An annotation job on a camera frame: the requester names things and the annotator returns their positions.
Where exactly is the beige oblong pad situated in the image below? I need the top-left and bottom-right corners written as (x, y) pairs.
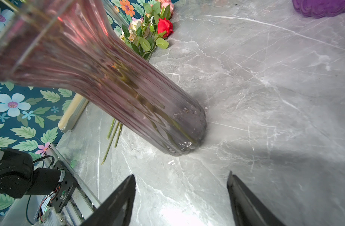
top-left (58, 94), bottom-right (89, 133)

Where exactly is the dark pink ribbed glass vase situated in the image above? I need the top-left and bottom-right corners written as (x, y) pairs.
top-left (0, 1), bottom-right (207, 156)

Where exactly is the purple blue ribbed glass vase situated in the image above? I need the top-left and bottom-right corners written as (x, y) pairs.
top-left (292, 0), bottom-right (345, 18)

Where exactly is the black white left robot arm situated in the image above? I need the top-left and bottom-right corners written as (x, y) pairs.
top-left (0, 148), bottom-right (65, 199)

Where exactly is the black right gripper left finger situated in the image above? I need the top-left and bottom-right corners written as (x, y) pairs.
top-left (81, 174), bottom-right (136, 226)

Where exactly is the bunch of artificial flowers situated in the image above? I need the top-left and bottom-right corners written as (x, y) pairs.
top-left (101, 0), bottom-right (175, 165)

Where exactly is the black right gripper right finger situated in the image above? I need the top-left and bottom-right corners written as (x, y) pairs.
top-left (227, 172), bottom-right (285, 226)

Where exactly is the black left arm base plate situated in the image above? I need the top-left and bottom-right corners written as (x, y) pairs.
top-left (50, 161), bottom-right (78, 213)

